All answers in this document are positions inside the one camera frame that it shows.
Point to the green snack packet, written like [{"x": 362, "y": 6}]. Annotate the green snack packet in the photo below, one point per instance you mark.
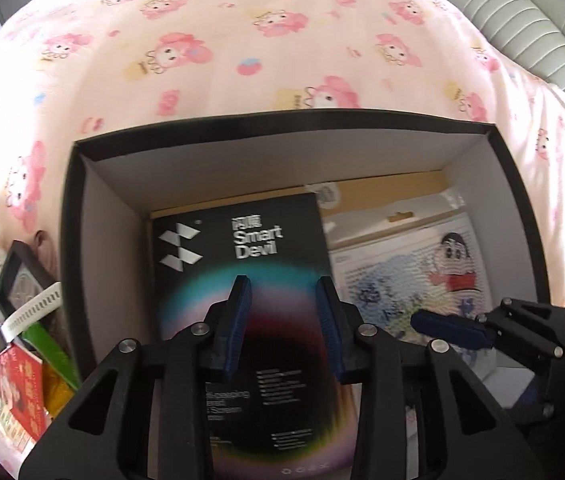
[{"x": 47, "y": 350}]

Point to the yellow snack packet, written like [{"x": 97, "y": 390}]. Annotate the yellow snack packet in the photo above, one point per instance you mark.
[{"x": 57, "y": 390}]

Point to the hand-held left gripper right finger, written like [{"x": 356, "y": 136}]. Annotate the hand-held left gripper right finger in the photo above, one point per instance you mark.
[{"x": 330, "y": 332}]

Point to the yellow-brown cardboard envelope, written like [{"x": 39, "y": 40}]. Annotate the yellow-brown cardboard envelope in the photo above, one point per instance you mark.
[{"x": 387, "y": 185}]

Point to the black cardboard box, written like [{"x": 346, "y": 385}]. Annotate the black cardboard box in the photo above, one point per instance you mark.
[{"x": 262, "y": 160}]

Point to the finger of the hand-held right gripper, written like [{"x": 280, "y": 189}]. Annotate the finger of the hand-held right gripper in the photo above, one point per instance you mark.
[{"x": 450, "y": 329}]

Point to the white cartoon craft packet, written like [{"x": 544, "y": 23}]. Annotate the white cartoon craft packet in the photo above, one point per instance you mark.
[{"x": 412, "y": 260}]

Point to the black screen protector box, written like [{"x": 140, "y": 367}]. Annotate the black screen protector box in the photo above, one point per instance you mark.
[{"x": 287, "y": 355}]

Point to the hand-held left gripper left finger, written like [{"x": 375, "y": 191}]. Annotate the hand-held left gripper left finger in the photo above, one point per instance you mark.
[{"x": 240, "y": 322}]

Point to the grey padded headboard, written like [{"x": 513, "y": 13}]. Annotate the grey padded headboard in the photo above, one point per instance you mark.
[{"x": 512, "y": 10}]

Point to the pink cartoon printed blanket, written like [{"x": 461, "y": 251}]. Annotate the pink cartoon printed blanket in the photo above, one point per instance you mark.
[{"x": 262, "y": 60}]

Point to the red snack packet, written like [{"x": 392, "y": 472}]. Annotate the red snack packet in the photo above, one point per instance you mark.
[{"x": 20, "y": 390}]

